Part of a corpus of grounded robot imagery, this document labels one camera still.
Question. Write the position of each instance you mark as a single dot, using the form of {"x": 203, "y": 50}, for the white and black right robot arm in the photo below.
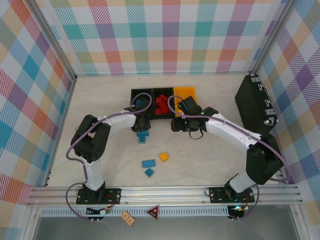
{"x": 232, "y": 128}

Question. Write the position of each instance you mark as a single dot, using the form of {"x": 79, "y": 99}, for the yellow lego brick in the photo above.
{"x": 164, "y": 157}

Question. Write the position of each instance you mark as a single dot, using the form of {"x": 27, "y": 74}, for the red triangle sign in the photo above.
{"x": 153, "y": 212}

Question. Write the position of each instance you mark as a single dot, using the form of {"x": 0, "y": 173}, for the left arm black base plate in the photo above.
{"x": 113, "y": 196}

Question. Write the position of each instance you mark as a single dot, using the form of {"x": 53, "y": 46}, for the small blue lego brick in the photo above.
{"x": 142, "y": 140}
{"x": 149, "y": 172}

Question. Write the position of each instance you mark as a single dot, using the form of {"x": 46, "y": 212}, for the grey metal shelf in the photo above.
{"x": 175, "y": 230}

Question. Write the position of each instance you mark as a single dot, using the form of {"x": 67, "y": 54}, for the long aluminium mounting rail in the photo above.
{"x": 162, "y": 195}

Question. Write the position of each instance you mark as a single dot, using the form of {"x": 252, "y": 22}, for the black hard carrying case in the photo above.
{"x": 252, "y": 112}

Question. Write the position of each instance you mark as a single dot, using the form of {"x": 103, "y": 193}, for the yellow plastic bin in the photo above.
{"x": 185, "y": 91}

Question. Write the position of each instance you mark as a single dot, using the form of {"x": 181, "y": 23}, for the black plastic bin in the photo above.
{"x": 162, "y": 117}
{"x": 143, "y": 100}

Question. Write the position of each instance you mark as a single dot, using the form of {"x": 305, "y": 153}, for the long blue lego brick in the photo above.
{"x": 143, "y": 135}
{"x": 138, "y": 102}
{"x": 149, "y": 163}

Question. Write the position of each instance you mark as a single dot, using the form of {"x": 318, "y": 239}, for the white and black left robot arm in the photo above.
{"x": 93, "y": 175}

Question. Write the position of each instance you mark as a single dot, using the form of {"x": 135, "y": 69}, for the aluminium frame post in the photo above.
{"x": 272, "y": 37}
{"x": 53, "y": 42}

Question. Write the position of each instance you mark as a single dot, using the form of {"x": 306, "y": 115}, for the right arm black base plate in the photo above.
{"x": 215, "y": 195}

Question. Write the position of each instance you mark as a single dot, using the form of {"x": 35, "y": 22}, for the orange printed tag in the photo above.
{"x": 128, "y": 217}

